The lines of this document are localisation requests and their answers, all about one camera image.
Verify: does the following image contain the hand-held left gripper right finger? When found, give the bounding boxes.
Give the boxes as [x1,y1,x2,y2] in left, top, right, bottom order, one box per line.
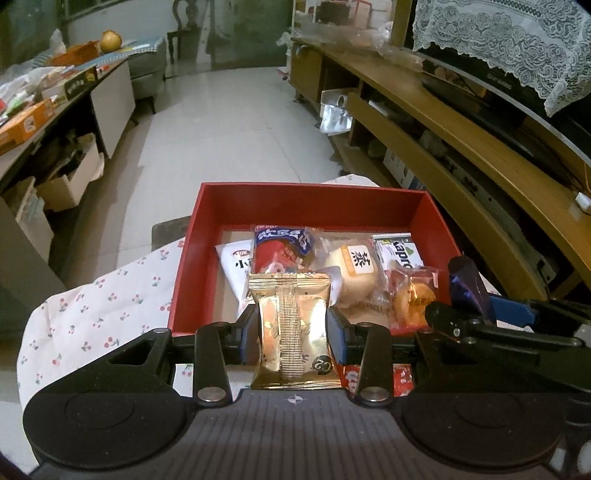
[326,305,444,408]

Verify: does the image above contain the dark wooden chair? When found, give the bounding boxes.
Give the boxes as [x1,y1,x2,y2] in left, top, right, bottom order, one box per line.
[166,0,204,63]

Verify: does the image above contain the black long box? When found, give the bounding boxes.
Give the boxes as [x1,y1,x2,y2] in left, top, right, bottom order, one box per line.
[65,66,99,100]

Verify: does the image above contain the gold snack packet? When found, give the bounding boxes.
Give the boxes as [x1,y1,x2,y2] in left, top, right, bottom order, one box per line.
[248,272,340,391]

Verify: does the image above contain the red and white candy packet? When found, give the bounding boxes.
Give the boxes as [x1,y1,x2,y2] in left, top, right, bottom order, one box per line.
[335,362,414,400]

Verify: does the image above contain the orange pastry packet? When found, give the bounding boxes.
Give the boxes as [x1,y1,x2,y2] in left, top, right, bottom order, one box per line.
[385,267,441,334]

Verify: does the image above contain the pile of assorted packets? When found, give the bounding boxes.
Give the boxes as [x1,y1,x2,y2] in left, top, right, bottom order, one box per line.
[0,65,77,121]

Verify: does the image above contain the cherry print white cloth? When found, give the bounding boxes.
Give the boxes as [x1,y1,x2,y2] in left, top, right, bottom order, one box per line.
[16,174,379,411]

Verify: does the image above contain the orange flat box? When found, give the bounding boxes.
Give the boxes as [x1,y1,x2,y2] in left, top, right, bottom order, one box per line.
[0,98,56,155]

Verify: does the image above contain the clear steamed cake packet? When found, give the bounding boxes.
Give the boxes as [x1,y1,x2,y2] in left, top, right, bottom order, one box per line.
[307,228,393,319]

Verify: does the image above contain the red cardboard box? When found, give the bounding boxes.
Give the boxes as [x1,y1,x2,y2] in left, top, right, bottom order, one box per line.
[167,182,462,340]

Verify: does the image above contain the black television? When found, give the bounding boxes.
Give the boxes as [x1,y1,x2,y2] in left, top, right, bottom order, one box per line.
[402,0,591,163]

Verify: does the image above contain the dark small table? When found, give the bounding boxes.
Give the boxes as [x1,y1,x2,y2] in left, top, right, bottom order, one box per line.
[151,216,192,252]

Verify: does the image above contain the blue and red packet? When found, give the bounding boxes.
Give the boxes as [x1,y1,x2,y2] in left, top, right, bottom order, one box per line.
[250,224,319,278]

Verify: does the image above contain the checkered cloth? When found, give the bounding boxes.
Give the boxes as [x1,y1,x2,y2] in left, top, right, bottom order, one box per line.
[95,37,164,61]

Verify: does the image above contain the clear plastic bags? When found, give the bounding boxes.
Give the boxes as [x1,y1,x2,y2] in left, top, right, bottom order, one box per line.
[295,21,402,57]

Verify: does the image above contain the open cardboard box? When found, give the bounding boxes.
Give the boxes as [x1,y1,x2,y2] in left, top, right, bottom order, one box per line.
[36,134,105,213]

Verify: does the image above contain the purple snack packet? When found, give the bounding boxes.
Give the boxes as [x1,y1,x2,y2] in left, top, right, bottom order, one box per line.
[447,256,499,326]

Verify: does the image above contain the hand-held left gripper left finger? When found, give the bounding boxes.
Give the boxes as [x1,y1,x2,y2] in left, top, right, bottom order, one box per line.
[107,305,262,408]

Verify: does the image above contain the white appliance carton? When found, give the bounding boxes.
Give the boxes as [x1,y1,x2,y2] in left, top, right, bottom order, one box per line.
[383,148,416,190]

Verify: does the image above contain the orange tray box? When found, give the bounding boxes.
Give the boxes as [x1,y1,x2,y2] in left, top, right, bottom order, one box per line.
[48,41,100,68]

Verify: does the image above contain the green wafer packet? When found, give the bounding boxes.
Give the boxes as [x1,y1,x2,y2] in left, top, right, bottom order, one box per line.
[372,233,426,278]

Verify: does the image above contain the silver paper bag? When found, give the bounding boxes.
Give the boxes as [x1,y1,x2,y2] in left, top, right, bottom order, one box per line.
[318,88,356,137]

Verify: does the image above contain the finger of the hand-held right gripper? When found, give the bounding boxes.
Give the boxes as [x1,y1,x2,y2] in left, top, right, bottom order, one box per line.
[489,295,591,328]
[424,301,583,348]

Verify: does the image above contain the white lace cloth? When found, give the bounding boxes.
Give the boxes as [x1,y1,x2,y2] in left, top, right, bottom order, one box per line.
[412,0,591,117]

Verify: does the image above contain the long white side table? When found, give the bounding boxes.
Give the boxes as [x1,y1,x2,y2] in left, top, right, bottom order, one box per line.
[0,58,137,287]

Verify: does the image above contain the glass sliding door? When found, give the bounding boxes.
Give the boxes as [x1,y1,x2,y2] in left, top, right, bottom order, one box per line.
[208,0,294,70]

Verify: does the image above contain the white spicy strip packet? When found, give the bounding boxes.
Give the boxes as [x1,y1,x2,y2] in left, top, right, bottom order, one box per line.
[215,240,259,317]

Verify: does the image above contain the wooden television cabinet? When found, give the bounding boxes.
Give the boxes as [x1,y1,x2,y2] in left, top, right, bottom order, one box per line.
[290,37,591,301]

